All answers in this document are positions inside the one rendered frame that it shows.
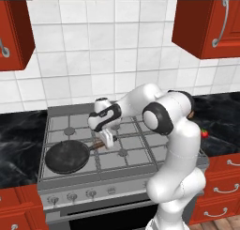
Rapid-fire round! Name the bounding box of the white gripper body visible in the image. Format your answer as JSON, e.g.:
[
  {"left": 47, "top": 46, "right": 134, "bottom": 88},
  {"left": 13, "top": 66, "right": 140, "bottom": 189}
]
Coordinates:
[{"left": 99, "top": 128, "right": 118, "bottom": 149}]

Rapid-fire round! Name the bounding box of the grey gas stove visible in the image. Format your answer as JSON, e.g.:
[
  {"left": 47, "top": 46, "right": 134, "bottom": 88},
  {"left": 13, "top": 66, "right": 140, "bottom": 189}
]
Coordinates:
[{"left": 37, "top": 101, "right": 211, "bottom": 230}]

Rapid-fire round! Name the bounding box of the black frying pan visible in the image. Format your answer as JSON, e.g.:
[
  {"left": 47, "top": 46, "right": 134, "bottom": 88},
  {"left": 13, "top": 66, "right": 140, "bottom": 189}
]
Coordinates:
[{"left": 44, "top": 139, "right": 106, "bottom": 176}]

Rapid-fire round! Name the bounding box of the black oven door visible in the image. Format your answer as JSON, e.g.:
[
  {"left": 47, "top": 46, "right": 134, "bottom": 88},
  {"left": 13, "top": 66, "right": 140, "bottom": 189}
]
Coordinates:
[{"left": 46, "top": 203, "right": 163, "bottom": 230}]

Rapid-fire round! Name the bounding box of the red base cupboard door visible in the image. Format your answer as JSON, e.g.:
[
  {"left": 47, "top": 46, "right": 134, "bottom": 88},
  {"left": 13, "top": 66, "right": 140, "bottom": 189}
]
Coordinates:
[{"left": 0, "top": 204, "right": 49, "bottom": 230}]

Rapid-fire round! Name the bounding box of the red drawer front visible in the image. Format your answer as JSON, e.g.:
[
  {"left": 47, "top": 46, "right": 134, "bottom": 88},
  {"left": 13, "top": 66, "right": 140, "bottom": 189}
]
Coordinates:
[
  {"left": 188, "top": 197, "right": 240, "bottom": 226},
  {"left": 197, "top": 173, "right": 240, "bottom": 207},
  {"left": 205, "top": 152, "right": 240, "bottom": 180}
]

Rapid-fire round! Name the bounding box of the silver oven door handle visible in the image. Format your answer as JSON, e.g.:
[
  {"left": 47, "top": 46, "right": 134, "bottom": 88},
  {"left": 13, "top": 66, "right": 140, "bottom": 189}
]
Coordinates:
[{"left": 45, "top": 199, "right": 158, "bottom": 223}]

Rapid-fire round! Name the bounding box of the silver drawer handle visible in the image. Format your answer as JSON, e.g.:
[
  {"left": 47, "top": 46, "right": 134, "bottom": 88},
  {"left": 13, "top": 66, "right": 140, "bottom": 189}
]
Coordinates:
[
  {"left": 226, "top": 159, "right": 240, "bottom": 167},
  {"left": 213, "top": 183, "right": 240, "bottom": 194},
  {"left": 202, "top": 207, "right": 229, "bottom": 218}
]

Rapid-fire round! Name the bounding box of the silver curved cupboard handle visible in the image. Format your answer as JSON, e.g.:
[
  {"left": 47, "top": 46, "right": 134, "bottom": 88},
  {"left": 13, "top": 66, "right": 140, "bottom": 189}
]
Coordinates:
[
  {"left": 0, "top": 38, "right": 10, "bottom": 58},
  {"left": 212, "top": 0, "right": 230, "bottom": 49}
]

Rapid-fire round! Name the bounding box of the red wall cupboard door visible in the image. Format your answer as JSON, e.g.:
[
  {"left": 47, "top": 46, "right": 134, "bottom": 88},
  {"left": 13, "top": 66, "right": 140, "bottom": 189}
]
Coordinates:
[
  {"left": 0, "top": 0, "right": 37, "bottom": 72},
  {"left": 171, "top": 0, "right": 240, "bottom": 60}
]

